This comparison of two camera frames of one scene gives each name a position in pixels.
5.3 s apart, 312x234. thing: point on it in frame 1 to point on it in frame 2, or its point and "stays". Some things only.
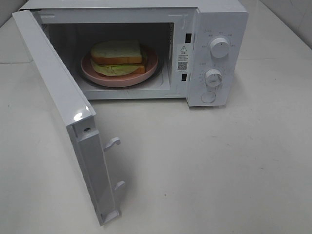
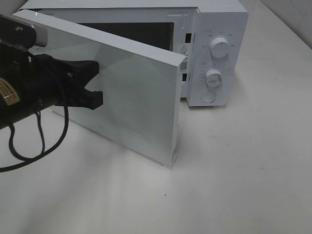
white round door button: [208, 97] stays
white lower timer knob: [213, 78] stays
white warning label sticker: [183, 58] stays
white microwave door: [77, 114] to [141, 85]
